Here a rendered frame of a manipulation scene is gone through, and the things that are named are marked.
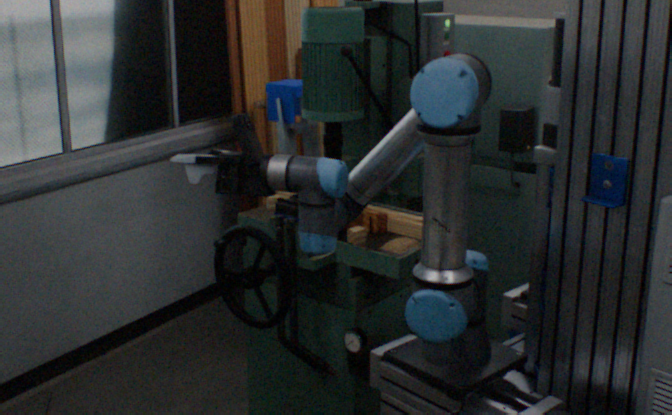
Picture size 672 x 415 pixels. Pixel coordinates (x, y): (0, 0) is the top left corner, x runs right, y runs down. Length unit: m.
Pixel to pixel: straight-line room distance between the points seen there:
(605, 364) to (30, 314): 2.29
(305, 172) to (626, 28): 0.65
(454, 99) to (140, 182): 2.36
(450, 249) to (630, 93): 0.43
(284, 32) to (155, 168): 0.97
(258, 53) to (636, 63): 2.56
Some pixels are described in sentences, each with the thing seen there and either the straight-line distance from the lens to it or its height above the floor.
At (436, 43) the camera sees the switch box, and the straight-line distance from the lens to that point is 2.44.
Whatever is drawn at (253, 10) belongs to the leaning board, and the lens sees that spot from 3.86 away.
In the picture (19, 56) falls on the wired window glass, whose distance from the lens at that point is 3.25.
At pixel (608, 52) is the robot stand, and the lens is 1.59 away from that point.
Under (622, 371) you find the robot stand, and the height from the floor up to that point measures 0.85.
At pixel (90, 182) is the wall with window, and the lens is 3.42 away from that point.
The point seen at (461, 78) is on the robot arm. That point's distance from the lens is 1.42.
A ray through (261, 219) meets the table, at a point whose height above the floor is 0.90.
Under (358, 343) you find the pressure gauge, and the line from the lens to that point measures 2.18.
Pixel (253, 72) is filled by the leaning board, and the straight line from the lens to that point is 3.85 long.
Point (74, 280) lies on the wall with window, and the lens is 3.46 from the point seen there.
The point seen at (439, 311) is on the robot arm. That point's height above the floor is 1.00.
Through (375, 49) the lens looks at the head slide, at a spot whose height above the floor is 1.39.
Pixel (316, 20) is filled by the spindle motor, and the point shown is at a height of 1.48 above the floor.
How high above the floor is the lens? 1.63
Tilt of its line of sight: 16 degrees down
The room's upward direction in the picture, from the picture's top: straight up
